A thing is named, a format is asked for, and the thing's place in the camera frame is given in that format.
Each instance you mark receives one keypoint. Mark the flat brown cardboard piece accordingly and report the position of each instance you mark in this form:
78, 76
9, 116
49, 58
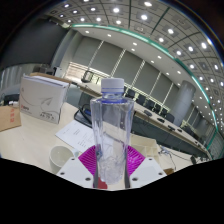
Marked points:
9, 118

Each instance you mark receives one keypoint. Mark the printed white paper sheet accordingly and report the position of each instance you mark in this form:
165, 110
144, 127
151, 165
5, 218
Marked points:
75, 135

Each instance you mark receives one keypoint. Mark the white paper ream carton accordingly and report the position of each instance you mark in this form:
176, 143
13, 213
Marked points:
41, 100

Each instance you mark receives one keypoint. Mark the white ceramic mug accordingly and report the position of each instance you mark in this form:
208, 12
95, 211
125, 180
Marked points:
60, 158

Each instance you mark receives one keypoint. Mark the clear plastic water bottle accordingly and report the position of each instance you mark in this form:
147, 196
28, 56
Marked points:
111, 133

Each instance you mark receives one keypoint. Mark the black desk phone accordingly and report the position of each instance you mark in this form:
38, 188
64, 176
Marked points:
83, 116

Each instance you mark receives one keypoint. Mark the ceiling lights group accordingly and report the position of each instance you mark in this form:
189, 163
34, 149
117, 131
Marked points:
144, 16

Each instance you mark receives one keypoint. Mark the black desktop microphone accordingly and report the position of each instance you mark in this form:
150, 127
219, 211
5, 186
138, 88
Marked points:
193, 159

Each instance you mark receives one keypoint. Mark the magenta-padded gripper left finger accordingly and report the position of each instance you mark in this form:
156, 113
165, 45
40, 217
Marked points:
88, 163

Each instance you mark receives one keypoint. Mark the small open white box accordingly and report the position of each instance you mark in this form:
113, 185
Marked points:
143, 143

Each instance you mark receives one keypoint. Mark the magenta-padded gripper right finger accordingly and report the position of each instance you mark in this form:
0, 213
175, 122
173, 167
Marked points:
136, 161

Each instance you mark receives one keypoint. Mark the black office chairs group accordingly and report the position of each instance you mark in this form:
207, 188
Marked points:
141, 99

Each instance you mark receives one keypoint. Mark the long curved conference desk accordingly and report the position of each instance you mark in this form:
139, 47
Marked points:
160, 131

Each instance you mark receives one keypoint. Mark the desk microphones group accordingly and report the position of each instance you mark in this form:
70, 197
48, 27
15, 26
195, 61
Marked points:
147, 113

